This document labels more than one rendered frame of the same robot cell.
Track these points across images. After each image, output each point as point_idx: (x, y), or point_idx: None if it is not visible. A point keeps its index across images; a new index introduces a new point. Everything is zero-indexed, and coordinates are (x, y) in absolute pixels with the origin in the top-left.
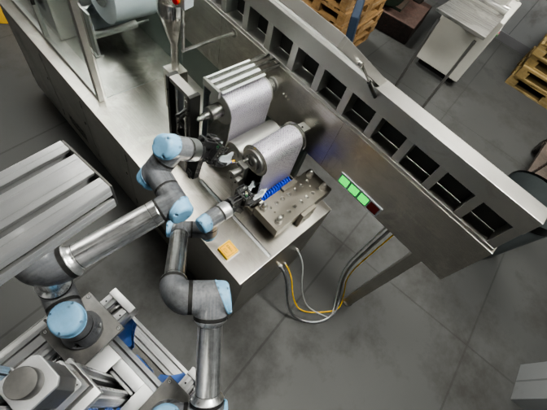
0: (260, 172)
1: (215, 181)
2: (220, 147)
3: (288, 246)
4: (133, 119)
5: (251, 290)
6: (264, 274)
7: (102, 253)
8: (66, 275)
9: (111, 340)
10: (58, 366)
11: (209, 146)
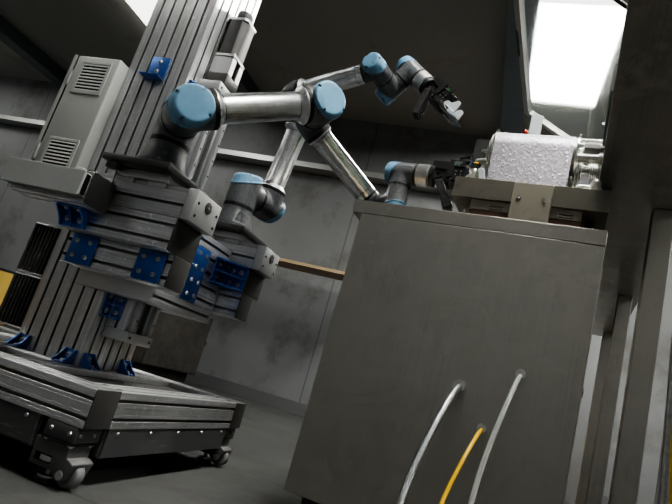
0: (489, 147)
1: None
2: (445, 82)
3: (466, 224)
4: None
5: (367, 381)
6: (407, 313)
7: (317, 77)
8: (294, 81)
9: (227, 226)
10: (247, 44)
11: (438, 82)
